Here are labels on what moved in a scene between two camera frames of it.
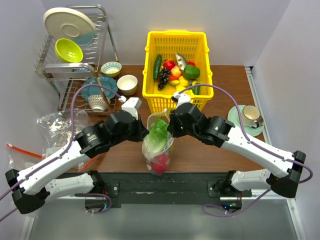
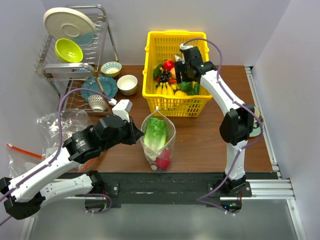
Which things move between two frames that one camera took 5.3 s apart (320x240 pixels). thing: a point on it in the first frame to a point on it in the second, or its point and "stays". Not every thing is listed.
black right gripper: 172,127 to 179,66
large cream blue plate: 61,23 stays
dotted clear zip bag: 156,146 stays
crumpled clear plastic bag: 56,128 stays
